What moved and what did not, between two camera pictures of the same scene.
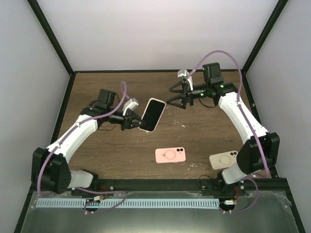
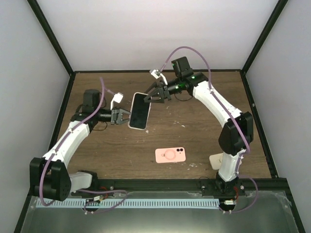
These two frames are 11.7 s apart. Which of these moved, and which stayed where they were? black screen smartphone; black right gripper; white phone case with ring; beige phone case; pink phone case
Moved: white phone case with ring; black right gripper; black screen smartphone
Stayed: beige phone case; pink phone case
